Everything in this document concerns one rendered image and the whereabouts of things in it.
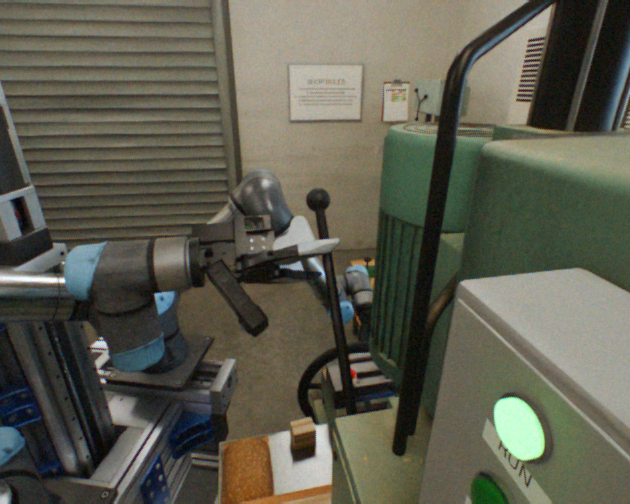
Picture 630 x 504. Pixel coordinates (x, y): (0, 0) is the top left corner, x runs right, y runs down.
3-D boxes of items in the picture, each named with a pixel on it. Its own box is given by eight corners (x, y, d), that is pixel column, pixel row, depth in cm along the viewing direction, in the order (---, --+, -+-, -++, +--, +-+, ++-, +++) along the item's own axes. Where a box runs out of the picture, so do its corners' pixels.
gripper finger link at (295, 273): (317, 247, 65) (276, 239, 58) (323, 280, 63) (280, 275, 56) (305, 253, 67) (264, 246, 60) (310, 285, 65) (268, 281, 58)
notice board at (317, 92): (361, 121, 330) (363, 62, 312) (361, 121, 329) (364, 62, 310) (288, 122, 323) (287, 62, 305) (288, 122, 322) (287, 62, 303)
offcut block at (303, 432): (311, 430, 77) (311, 416, 75) (316, 443, 74) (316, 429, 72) (290, 435, 76) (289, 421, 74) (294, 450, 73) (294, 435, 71)
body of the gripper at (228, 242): (275, 213, 53) (186, 219, 51) (281, 270, 51) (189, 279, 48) (272, 234, 60) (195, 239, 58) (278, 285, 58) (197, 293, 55)
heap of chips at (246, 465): (268, 436, 76) (267, 422, 74) (276, 506, 63) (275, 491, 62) (222, 444, 74) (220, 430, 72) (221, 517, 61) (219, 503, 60)
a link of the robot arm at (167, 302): (129, 343, 100) (118, 300, 94) (141, 315, 112) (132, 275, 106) (175, 338, 102) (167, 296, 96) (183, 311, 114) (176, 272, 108)
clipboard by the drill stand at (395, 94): (405, 120, 335) (409, 79, 321) (408, 121, 330) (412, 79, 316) (381, 121, 332) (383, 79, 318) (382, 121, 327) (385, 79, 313)
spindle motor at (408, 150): (452, 313, 63) (487, 119, 51) (526, 389, 48) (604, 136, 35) (353, 326, 60) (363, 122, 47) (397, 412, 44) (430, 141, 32)
